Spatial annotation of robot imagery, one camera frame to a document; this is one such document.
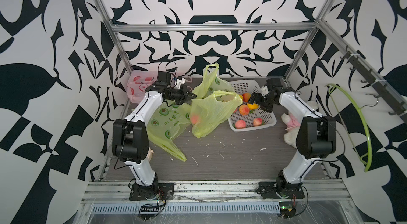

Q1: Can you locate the yellow orange fruit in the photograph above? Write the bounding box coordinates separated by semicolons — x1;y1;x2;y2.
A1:
247;103;259;110

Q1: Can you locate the aluminium frame bar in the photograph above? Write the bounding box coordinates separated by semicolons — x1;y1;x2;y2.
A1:
111;22;315;32

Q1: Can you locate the peach back basket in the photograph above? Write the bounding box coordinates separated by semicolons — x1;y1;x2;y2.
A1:
242;93;251;103

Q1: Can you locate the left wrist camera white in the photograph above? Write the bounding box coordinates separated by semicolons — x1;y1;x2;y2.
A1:
174;77;186;89

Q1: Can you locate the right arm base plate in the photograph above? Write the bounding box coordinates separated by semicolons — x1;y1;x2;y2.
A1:
256;182;305;199

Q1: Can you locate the pink peach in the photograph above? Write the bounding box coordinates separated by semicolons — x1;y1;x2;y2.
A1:
238;104;251;116
234;120;247;129

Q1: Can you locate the green avocado plastic bag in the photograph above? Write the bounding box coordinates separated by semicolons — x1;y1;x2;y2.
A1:
190;63;243;138

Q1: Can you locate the black hook rack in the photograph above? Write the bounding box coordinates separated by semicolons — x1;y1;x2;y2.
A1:
341;45;407;123

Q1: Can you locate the beige alarm clock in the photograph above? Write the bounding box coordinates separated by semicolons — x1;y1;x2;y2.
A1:
147;148;154;162

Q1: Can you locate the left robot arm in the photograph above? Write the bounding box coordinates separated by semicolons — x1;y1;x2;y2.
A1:
112;71;197;194

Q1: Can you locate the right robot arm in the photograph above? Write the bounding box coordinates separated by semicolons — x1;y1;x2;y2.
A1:
248;79;337;193

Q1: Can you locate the white plastic basket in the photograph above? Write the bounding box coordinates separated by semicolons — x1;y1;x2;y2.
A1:
228;80;277;132

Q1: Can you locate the green hoop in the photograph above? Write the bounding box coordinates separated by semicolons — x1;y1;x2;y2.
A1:
326;84;373;173

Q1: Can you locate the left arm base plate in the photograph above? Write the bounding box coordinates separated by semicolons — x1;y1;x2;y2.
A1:
129;183;175;201

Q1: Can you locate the pink peach front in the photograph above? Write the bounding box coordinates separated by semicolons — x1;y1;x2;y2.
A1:
234;120;247;129

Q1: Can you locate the pink plastic bag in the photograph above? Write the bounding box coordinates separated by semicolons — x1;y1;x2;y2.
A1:
126;70;158;103

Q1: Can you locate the plush bunny toy pink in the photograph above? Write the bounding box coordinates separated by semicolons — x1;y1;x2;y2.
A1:
281;112;301;148

